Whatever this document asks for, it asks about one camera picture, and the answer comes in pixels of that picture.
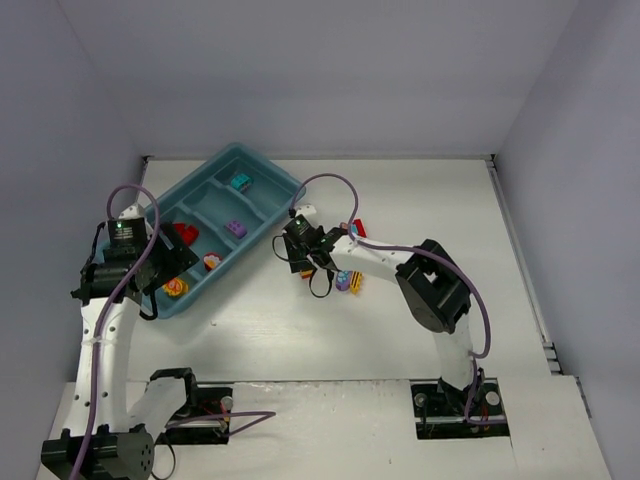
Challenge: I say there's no red long lego brick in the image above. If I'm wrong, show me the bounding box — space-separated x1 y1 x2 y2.
352 218 367 238

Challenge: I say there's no small orange lego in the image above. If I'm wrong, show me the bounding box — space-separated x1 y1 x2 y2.
162 277 190 298

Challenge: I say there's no red L-shaped lego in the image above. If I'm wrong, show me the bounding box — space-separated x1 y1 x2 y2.
173 223 199 246

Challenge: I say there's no purple rectangular lego brick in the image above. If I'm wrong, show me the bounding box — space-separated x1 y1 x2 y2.
225 220 247 239

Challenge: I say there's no red white lego brick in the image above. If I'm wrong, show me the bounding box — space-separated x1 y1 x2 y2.
202 252 223 272

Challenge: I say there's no teal rounded lego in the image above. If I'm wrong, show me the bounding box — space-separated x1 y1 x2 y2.
230 173 253 193

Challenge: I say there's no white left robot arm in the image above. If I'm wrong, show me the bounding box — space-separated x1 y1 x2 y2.
41 217 198 479

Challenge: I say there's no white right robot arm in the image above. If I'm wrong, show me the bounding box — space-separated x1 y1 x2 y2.
283 211 477 396

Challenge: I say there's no purple oval paw lego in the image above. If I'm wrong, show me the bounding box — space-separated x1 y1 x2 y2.
335 271 352 292

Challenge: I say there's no yellow black striped lego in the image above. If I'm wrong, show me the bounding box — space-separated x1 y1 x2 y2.
349 271 363 295

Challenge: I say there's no teal divided plastic tray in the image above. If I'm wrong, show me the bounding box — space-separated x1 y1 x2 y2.
97 143 307 320

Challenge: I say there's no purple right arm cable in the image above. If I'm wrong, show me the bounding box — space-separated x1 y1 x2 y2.
288 173 492 426

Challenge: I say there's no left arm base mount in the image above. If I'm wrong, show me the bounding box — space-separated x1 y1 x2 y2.
147 367 234 445

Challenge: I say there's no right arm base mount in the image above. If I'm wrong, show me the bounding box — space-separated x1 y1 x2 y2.
410 378 510 441

